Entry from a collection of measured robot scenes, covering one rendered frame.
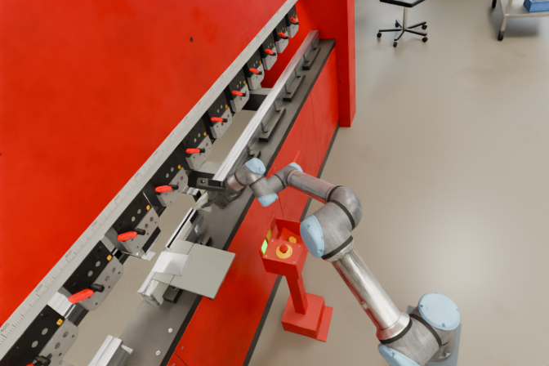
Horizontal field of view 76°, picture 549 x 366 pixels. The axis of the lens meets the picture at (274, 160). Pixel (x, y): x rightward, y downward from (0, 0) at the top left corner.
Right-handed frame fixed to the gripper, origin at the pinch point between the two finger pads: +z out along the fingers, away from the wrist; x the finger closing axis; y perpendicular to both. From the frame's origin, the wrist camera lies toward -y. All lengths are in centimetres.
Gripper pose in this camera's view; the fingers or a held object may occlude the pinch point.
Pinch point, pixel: (195, 206)
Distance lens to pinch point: 158.0
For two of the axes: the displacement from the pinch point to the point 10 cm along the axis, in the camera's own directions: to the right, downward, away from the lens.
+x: -1.5, -6.5, 7.4
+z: -7.6, 5.5, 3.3
